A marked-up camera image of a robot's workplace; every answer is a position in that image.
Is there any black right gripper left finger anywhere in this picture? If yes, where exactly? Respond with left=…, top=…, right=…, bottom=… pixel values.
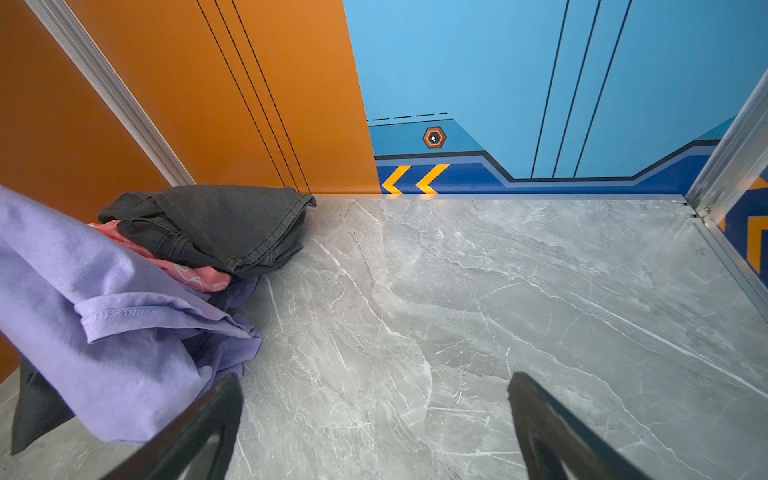
left=104, top=374, right=244, bottom=479

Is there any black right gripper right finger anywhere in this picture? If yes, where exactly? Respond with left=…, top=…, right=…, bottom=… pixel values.
left=507, top=371, right=648, bottom=479

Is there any lavender purple cloth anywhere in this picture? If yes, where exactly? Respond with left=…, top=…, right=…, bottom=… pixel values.
left=1, top=189, right=261, bottom=443

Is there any pink floral cloth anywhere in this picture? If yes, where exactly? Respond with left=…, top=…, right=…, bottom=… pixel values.
left=88, top=220, right=231, bottom=293

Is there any dark grey denim cloth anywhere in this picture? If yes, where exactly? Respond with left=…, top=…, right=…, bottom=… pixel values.
left=98, top=185, right=317, bottom=279

